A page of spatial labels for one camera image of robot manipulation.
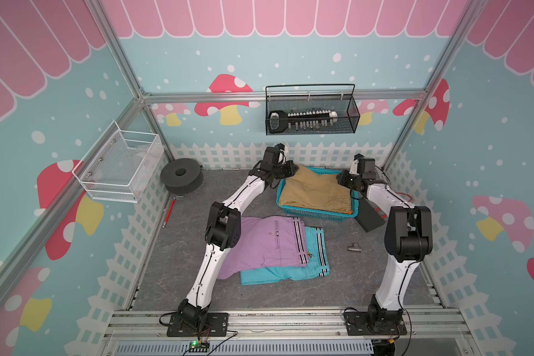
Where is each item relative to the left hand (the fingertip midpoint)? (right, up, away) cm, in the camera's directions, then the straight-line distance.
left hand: (299, 169), depth 99 cm
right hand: (+18, -2, +2) cm, 18 cm away
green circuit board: (-36, -61, -26) cm, 76 cm away
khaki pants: (+4, -9, +4) cm, 11 cm away
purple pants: (-14, -31, -9) cm, 35 cm away
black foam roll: (-58, -2, +13) cm, 60 cm away
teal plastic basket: (+13, -20, -4) cm, 24 cm away
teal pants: (+5, -39, -16) cm, 42 cm away
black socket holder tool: (-9, +19, -9) cm, 23 cm away
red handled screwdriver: (-61, -19, +7) cm, 64 cm away
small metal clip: (+23, -33, -7) cm, 41 cm away
